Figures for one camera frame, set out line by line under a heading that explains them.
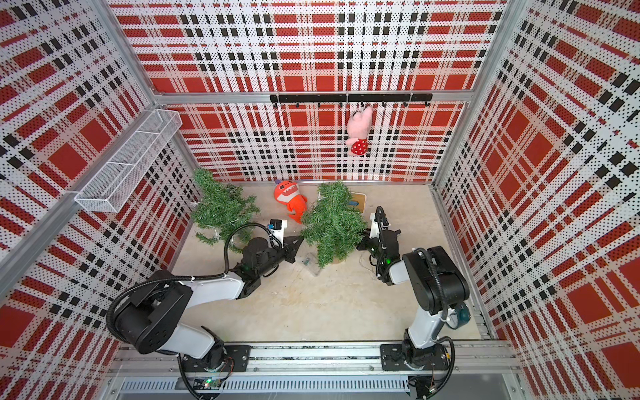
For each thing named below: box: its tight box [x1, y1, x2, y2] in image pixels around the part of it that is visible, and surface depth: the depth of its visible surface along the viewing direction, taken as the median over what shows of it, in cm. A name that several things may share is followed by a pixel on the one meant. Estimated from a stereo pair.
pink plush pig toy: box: [345, 105, 375, 157], surface depth 95 cm
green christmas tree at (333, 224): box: [300, 180, 369, 269], surface depth 78 cm
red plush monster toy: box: [273, 180, 308, 225], surface depth 110 cm
